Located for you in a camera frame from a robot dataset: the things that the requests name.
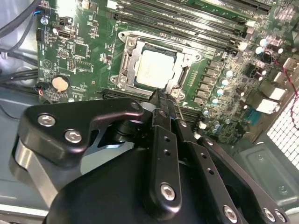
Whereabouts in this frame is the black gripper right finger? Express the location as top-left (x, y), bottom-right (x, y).
top-left (167, 98), bottom-right (292, 224)

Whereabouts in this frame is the metal CPU socket cover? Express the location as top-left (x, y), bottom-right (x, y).
top-left (119, 37), bottom-right (192, 92)

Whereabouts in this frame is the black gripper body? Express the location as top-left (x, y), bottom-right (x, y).
top-left (45, 117), bottom-right (218, 224)

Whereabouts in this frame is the thin wire locking lever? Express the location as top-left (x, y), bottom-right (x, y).
top-left (174, 90), bottom-right (186, 122)

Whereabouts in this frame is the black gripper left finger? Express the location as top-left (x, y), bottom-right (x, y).
top-left (8, 90), bottom-right (183, 220)

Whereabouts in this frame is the silver CPU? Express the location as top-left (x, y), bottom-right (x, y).
top-left (134, 49), bottom-right (176, 91)

